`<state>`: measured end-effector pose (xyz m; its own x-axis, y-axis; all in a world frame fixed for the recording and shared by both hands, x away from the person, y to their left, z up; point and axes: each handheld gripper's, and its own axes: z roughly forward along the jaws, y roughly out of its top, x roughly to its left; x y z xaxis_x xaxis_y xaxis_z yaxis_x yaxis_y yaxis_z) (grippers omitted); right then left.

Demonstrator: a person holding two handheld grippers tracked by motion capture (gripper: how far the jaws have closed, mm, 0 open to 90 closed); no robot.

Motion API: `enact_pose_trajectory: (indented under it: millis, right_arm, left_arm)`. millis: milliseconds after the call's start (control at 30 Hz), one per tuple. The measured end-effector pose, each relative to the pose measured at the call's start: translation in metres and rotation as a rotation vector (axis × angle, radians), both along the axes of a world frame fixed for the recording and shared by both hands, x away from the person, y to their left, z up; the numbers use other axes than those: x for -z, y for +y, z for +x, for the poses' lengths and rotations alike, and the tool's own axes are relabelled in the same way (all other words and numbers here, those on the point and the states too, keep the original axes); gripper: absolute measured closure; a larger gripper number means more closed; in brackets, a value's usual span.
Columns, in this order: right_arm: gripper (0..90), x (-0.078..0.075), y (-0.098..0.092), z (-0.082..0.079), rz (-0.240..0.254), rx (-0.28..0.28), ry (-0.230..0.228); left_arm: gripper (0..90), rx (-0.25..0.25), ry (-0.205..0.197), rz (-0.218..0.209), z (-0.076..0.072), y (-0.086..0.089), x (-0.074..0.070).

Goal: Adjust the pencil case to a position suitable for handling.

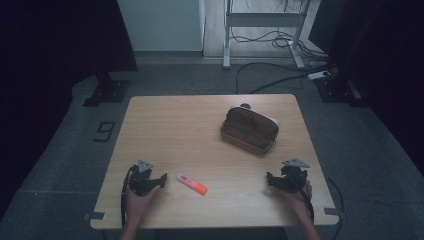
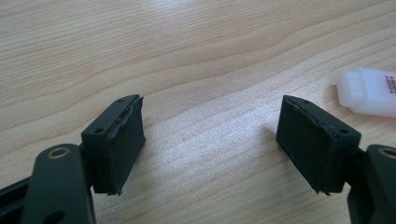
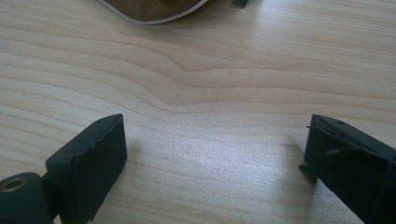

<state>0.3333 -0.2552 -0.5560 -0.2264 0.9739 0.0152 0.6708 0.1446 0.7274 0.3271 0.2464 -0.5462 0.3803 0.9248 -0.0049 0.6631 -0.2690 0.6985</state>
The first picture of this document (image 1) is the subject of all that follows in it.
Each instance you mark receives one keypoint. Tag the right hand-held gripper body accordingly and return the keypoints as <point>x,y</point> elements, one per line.
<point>294,178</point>

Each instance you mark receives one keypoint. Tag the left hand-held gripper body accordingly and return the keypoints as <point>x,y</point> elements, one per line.
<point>140,181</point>

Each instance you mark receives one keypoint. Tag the orange and white marker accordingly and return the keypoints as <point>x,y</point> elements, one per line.
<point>192,184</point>

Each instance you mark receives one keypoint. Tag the brown pencil case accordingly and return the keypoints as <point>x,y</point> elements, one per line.
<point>250,131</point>

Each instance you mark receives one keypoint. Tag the person's left hand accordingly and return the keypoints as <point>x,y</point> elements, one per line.
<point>138,205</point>

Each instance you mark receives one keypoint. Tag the person's right hand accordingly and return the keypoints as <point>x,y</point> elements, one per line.
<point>300,201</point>

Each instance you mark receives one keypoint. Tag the grey tape piece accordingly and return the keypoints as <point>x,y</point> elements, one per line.
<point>331,211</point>
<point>95,215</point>

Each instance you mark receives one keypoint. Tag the black stand base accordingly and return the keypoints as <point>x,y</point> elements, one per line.
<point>108,90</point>
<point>336,90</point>

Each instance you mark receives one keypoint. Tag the white power strip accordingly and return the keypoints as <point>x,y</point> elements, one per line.
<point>318,75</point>

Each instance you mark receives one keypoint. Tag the black curtain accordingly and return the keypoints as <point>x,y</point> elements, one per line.
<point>50,66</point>
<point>383,66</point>

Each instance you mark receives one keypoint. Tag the white cabinet panel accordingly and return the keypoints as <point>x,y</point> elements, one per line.
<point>160,25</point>

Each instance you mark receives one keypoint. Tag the white metal desk frame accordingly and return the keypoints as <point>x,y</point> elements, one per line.
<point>263,20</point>

